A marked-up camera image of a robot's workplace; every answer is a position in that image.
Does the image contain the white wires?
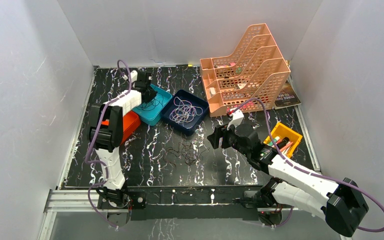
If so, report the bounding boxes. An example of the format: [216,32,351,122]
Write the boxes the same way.
[168,96,204,125]

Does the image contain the peach plastic file organizer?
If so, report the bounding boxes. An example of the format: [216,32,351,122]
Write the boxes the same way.
[200,23,291,117]

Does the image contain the navy square tray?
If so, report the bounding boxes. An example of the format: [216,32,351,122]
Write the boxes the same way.
[161,89,210,136]

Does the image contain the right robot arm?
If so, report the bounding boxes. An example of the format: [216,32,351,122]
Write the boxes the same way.
[207,124,369,238]

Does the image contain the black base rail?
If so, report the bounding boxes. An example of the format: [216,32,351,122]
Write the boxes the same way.
[127,185,279,221]

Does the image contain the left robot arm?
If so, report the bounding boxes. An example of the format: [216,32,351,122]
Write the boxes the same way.
[85,70,157,208]

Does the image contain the dark book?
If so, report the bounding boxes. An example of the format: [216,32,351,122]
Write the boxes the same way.
[274,80,301,110]

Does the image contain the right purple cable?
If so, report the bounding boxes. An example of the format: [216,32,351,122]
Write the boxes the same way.
[230,97,384,233]

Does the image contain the teal square tray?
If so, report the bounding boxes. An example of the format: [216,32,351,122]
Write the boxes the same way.
[132,84,173,126]

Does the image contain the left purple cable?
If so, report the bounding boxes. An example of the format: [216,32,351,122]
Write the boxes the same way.
[84,59,134,229]

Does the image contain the purple cable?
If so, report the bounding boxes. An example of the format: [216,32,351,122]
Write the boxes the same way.
[230,97,384,233]
[84,59,134,229]

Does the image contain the black wire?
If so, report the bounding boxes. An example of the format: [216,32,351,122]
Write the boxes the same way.
[137,94,166,113]
[164,139,211,167]

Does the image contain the red square tray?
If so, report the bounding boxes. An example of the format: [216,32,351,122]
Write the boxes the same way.
[95,111,141,147]

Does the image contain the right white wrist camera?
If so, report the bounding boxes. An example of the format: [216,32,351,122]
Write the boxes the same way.
[227,108,244,130]

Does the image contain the markers in yellow bin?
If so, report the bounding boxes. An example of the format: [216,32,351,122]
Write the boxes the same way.
[265,136,299,158]

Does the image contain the yellow bin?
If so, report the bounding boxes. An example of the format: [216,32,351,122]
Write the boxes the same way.
[271,122,303,153]

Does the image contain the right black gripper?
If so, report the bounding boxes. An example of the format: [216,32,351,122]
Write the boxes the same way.
[207,119,250,158]

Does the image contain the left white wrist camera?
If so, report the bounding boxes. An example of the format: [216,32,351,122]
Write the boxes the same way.
[130,70,138,84]

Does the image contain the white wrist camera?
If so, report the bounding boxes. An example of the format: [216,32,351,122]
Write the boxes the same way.
[130,70,138,84]
[227,108,244,130]

